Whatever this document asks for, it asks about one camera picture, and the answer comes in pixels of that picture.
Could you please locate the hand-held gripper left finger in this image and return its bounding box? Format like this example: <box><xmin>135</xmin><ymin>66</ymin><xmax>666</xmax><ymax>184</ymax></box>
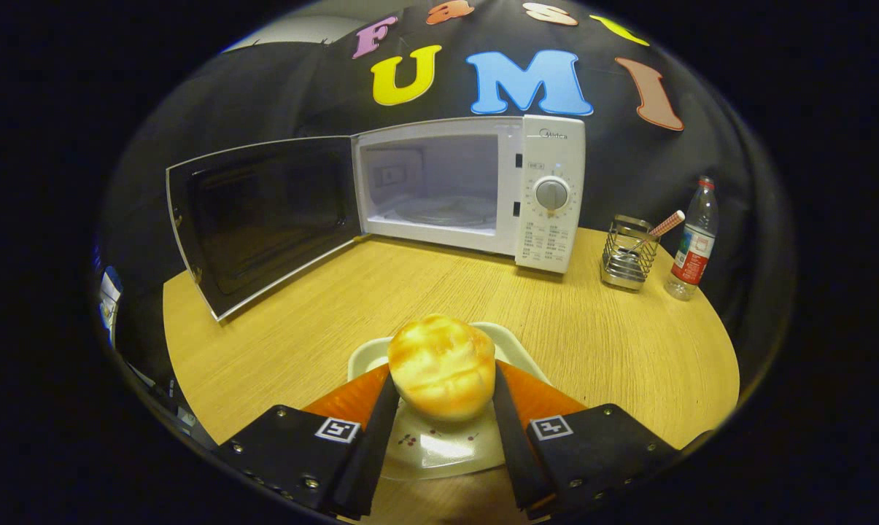
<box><xmin>212</xmin><ymin>362</ymin><xmax>400</xmax><ymax>520</ymax></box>

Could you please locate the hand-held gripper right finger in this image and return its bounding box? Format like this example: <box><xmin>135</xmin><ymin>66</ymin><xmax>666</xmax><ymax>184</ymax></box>
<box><xmin>492</xmin><ymin>359</ymin><xmax>681</xmax><ymax>520</ymax></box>

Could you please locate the round golden bread bun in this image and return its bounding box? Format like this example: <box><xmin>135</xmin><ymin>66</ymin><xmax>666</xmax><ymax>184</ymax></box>
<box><xmin>387</xmin><ymin>314</ymin><xmax>497</xmax><ymax>422</ymax></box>

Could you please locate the white microwave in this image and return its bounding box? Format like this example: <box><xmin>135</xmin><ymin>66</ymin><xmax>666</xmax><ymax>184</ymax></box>
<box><xmin>166</xmin><ymin>114</ymin><xmax>586</xmax><ymax>322</ymax></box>

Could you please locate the square cream plate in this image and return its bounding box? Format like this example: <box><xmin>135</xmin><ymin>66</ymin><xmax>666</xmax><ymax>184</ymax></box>
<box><xmin>347</xmin><ymin>322</ymin><xmax>553</xmax><ymax>481</ymax></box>

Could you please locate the clear plastic water bottle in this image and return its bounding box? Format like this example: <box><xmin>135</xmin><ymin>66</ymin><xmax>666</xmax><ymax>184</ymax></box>
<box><xmin>664</xmin><ymin>176</ymin><xmax>720</xmax><ymax>301</ymax></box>

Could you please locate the red white striped straw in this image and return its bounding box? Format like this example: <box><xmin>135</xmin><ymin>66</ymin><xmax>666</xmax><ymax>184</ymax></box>
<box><xmin>632</xmin><ymin>210</ymin><xmax>686</xmax><ymax>252</ymax></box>

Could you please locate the blue and white object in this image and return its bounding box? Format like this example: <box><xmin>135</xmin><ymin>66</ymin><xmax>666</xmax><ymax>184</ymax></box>
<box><xmin>98</xmin><ymin>266</ymin><xmax>124</xmax><ymax>343</ymax></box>

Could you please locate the metal wire utensil holder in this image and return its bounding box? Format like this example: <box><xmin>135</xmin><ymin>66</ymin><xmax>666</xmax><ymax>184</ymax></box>
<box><xmin>600</xmin><ymin>214</ymin><xmax>660</xmax><ymax>292</ymax></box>

